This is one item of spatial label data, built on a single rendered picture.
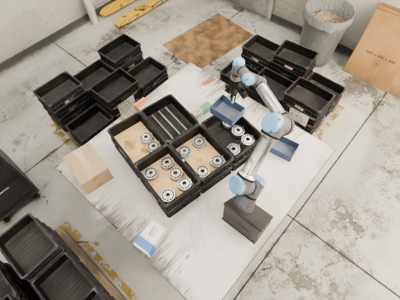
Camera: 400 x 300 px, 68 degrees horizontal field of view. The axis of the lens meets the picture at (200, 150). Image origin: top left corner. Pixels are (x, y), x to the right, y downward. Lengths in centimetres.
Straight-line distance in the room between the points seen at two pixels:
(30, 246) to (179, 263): 118
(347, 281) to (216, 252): 132
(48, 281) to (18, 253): 31
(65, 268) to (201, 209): 114
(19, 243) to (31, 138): 151
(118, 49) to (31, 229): 214
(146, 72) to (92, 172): 162
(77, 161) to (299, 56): 255
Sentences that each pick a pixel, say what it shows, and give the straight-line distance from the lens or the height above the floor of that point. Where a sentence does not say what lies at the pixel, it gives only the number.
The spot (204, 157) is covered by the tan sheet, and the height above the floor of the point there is 83.
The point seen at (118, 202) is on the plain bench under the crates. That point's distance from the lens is 231.
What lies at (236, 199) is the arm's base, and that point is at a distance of 195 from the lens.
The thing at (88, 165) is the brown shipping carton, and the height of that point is 86.
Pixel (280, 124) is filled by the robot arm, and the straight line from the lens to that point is 166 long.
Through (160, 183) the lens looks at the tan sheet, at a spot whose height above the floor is 83.
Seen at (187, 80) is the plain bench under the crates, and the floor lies 70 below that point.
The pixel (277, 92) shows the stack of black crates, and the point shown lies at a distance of 333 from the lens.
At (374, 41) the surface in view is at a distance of 422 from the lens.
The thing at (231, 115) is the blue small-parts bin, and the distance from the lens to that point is 217.
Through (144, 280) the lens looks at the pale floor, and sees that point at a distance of 283.
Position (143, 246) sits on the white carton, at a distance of 206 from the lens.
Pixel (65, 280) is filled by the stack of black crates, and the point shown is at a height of 38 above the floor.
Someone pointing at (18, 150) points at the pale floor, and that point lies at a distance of 386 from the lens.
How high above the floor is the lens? 275
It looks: 58 degrees down
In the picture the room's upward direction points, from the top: 2 degrees counter-clockwise
